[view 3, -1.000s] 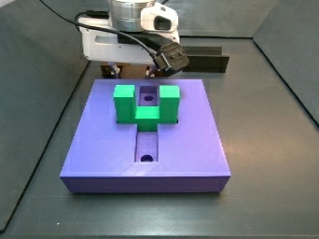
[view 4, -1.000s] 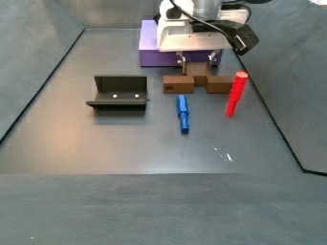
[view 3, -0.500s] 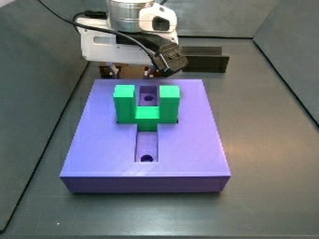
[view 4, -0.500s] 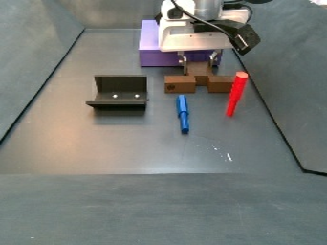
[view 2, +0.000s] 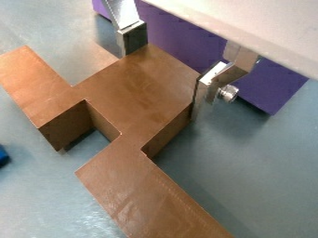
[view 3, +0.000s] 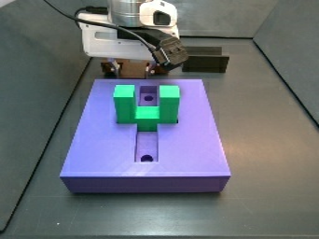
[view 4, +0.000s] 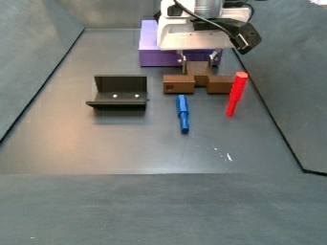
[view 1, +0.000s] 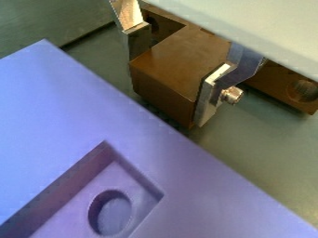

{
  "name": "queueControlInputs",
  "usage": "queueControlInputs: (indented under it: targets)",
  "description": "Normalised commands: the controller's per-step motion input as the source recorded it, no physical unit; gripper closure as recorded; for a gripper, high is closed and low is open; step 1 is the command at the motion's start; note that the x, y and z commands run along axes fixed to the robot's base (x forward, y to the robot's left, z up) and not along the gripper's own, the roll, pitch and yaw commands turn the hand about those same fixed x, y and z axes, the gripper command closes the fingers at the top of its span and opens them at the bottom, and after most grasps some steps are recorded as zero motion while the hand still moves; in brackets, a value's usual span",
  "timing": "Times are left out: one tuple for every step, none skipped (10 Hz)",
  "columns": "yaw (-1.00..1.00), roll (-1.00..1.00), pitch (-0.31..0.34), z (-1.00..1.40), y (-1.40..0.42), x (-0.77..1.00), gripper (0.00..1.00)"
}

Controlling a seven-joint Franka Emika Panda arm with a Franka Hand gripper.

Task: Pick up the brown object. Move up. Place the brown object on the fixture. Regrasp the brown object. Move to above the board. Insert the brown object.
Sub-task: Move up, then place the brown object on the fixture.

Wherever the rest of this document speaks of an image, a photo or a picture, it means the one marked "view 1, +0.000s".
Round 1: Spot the purple base block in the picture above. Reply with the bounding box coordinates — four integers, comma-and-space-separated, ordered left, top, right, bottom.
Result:
0, 41, 318, 238

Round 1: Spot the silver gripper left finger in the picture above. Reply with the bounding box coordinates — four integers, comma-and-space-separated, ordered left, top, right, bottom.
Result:
108, 0, 151, 60

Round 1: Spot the brown T-shaped block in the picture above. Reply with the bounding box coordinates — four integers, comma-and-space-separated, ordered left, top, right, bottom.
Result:
129, 4, 318, 127

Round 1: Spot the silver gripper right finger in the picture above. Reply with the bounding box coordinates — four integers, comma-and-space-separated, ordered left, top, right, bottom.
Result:
193, 43, 266, 126

